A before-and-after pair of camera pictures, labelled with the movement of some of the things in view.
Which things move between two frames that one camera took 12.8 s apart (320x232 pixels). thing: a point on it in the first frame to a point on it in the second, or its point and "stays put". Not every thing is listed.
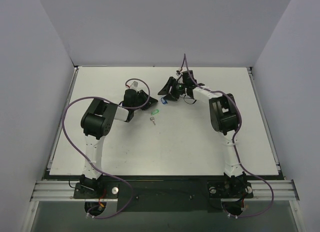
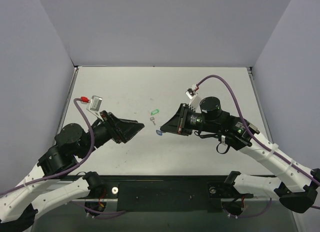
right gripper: x=172 y=88 to x=182 y=120
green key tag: x=155 y=111 stays put
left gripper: x=142 y=98 to x=111 y=127
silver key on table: x=152 y=119 stays put
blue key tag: x=164 y=101 to x=159 y=133
